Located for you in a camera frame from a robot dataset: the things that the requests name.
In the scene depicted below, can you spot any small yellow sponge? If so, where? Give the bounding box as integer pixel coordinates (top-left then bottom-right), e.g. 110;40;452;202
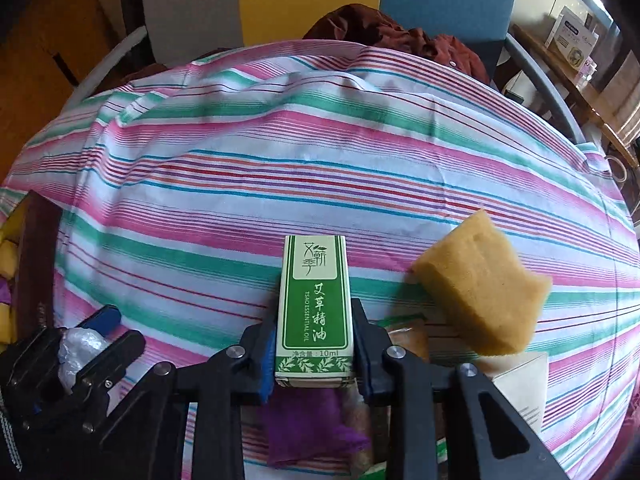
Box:
0;305;16;346
0;212;23;281

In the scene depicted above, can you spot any plastic-wrapped cotton ball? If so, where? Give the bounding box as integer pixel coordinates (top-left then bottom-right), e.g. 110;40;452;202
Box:
57;327;111;393

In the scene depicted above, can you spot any white cardboard box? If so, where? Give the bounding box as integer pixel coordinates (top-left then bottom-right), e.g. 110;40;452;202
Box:
480;350;550;436

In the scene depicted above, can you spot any wooden desk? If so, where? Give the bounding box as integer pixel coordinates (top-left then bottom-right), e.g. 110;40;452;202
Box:
510;22;640;168

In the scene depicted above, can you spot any striped tablecloth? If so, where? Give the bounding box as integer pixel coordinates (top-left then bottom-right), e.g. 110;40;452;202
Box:
0;40;640;480

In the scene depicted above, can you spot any dark red cloth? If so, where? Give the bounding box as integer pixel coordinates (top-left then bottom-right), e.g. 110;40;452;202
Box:
302;4;493;83

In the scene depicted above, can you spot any large yellow sponge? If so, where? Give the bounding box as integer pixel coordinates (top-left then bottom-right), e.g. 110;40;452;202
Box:
411;208;553;357

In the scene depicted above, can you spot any gold tin box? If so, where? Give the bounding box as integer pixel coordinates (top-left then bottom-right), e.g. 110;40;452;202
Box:
0;189;63;356

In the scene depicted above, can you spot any wooden wardrobe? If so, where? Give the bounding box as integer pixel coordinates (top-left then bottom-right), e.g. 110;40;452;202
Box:
0;0;131;171

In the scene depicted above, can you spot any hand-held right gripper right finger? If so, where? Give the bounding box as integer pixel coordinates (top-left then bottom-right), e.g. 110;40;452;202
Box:
350;299;568;480

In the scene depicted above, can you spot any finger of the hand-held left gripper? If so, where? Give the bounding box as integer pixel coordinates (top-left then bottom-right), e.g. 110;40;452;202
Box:
75;329;147;411
82;305;122;341

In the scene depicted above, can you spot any white printed box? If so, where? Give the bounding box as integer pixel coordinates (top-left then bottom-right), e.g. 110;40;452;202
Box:
545;6;601;68

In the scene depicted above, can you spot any green and white box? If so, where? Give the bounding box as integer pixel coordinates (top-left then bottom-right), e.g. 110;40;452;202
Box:
274;234;357;389

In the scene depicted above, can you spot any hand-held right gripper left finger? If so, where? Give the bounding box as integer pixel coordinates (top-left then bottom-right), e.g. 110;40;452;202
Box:
100;317;281;480

